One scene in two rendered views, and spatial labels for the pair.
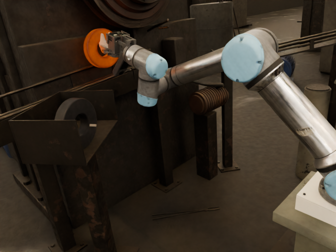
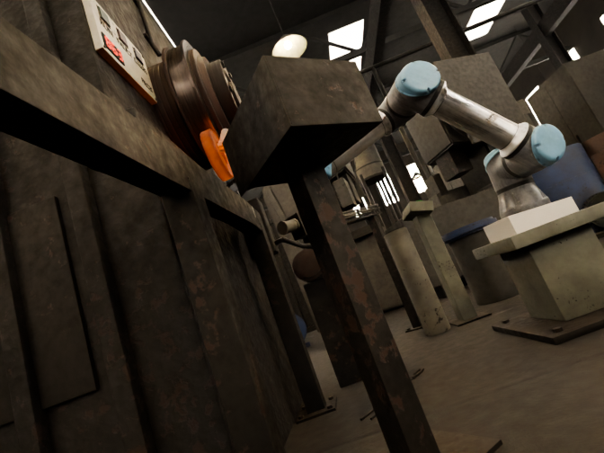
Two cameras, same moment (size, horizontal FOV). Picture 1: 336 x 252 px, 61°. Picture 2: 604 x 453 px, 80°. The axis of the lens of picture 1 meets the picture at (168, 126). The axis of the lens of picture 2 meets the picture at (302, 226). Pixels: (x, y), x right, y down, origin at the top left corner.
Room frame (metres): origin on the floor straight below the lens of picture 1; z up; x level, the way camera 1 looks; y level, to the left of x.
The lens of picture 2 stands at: (0.41, 0.83, 0.31)
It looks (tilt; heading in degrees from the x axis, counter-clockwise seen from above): 12 degrees up; 314
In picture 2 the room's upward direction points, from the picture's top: 21 degrees counter-clockwise
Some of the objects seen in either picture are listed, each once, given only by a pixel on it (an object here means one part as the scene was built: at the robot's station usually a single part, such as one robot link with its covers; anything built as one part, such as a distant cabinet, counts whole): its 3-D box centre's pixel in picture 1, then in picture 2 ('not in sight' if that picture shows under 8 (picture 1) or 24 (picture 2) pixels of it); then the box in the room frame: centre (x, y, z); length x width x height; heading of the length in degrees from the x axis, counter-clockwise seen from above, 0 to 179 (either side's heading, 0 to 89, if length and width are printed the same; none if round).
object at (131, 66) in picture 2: not in sight; (123, 53); (1.22, 0.43, 1.15); 0.26 x 0.02 x 0.18; 131
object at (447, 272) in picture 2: not in sight; (440, 259); (1.26, -0.90, 0.31); 0.24 x 0.16 x 0.62; 131
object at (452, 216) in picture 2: not in sight; (443, 249); (2.02, -2.59, 0.39); 1.03 x 0.83 x 0.77; 56
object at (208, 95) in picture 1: (210, 132); (327, 313); (1.48, -0.24, 0.27); 0.22 x 0.13 x 0.53; 131
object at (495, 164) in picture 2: not in sight; (507, 166); (0.73, -0.55, 0.52); 0.13 x 0.12 x 0.14; 144
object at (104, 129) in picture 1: (89, 198); (348, 265); (0.85, 0.30, 0.36); 0.26 x 0.20 x 0.72; 166
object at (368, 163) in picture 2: not in sight; (383, 204); (5.58, -7.91, 2.25); 0.92 x 0.92 x 4.50
